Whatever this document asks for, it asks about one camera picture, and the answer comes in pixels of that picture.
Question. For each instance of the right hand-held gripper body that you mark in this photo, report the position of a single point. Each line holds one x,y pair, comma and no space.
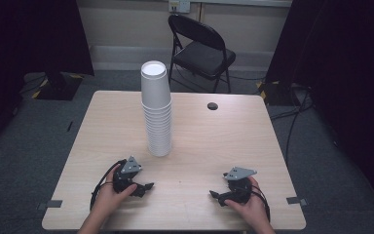
239,190

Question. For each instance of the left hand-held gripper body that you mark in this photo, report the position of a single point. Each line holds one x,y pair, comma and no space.
125,180

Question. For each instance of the stack of white paper cups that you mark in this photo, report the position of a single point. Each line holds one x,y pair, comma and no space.
157,110

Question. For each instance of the person's right hand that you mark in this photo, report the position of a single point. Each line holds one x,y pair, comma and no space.
253,209

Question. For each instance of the person's left hand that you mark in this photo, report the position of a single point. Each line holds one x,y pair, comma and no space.
107,200

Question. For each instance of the grey tape strip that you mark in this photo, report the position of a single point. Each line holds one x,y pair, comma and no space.
50,204
296,201

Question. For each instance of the black round table grommet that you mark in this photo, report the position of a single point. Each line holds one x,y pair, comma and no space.
212,106

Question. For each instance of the black stand base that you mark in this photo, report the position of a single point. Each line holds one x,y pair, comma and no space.
58,86
274,92

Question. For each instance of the black folding chair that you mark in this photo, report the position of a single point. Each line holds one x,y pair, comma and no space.
204,57

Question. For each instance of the dark curtain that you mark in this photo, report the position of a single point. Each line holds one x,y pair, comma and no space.
347,65
29,39

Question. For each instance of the white wall socket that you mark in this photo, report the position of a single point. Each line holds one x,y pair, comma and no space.
179,6

